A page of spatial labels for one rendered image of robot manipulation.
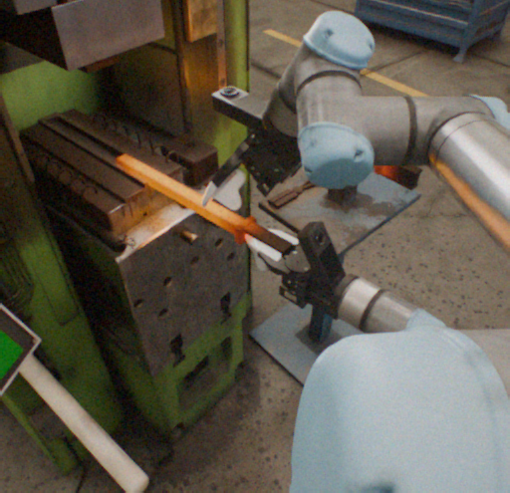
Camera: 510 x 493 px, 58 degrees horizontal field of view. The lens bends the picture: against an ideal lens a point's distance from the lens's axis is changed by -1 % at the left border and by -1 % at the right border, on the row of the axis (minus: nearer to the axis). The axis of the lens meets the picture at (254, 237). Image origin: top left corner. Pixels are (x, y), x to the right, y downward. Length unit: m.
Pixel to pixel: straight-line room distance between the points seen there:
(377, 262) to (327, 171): 1.78
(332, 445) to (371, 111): 0.39
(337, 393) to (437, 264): 2.18
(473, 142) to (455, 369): 0.30
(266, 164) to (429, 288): 1.63
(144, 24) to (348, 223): 0.75
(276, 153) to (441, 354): 0.53
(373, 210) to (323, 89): 0.89
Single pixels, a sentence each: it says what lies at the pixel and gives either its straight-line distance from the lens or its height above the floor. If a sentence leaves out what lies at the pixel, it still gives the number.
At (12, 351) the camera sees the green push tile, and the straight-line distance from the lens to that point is 0.78.
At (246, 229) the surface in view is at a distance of 0.83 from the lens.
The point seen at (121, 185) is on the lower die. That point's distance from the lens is 1.01.
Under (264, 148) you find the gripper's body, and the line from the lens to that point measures 0.69.
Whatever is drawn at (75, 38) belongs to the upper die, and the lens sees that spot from 0.81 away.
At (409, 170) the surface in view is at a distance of 1.05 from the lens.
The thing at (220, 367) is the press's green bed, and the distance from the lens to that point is 1.66.
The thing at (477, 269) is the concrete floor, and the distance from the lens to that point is 2.39.
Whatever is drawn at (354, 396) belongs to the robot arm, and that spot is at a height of 1.43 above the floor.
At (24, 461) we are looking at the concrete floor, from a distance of 1.84.
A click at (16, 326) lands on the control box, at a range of 0.79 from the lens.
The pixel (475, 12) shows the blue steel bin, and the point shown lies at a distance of 4.47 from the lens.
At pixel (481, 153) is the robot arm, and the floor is 1.36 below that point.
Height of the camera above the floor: 1.57
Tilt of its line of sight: 43 degrees down
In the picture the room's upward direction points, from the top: straight up
